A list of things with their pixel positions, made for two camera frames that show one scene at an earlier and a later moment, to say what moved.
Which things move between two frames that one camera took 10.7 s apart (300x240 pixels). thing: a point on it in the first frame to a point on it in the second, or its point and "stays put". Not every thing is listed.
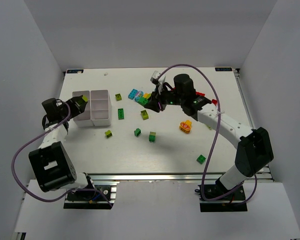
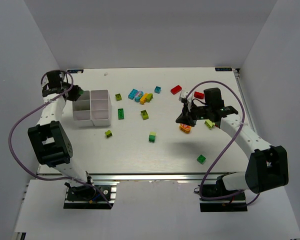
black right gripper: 158,100 to 190,114
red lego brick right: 198,93 stays put
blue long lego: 132,94 stays put
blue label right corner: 224,69 stays put
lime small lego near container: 118,97 stays put
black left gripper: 73,106 to 73,93
